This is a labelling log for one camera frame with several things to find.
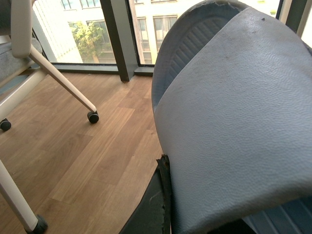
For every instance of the white office chair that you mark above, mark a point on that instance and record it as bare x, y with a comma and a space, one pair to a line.
18, 55

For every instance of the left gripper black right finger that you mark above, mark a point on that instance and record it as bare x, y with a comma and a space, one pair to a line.
236, 227

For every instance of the light blue slipper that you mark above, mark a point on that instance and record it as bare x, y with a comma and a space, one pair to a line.
232, 102

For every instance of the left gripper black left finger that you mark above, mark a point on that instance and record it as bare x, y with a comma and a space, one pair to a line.
153, 213

